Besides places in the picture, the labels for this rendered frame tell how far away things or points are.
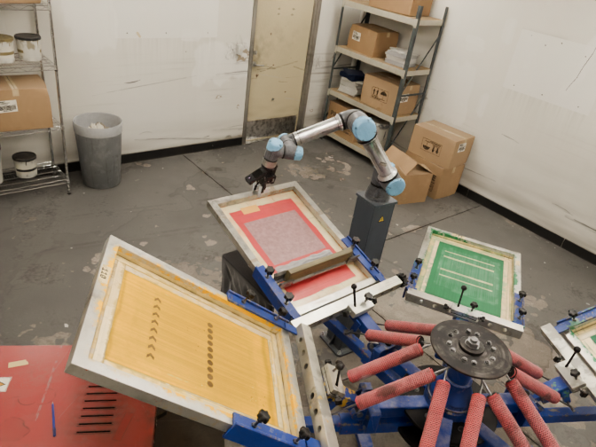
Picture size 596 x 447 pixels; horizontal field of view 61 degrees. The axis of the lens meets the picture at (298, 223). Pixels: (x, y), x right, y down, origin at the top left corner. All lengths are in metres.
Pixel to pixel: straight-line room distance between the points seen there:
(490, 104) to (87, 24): 4.25
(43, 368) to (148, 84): 4.20
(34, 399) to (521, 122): 5.24
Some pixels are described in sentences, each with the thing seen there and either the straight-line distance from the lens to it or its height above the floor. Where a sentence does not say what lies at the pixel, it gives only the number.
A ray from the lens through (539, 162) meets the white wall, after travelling 5.97.
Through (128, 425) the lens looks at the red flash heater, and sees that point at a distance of 1.83.
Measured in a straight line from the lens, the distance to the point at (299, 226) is 2.72.
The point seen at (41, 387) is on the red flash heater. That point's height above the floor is 1.10.
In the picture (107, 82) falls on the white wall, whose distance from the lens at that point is 5.64.
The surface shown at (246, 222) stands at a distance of 2.63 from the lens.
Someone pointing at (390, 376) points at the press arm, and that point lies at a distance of 2.34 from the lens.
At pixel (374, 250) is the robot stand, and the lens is 3.24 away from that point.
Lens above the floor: 2.55
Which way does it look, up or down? 30 degrees down
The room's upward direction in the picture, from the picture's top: 9 degrees clockwise
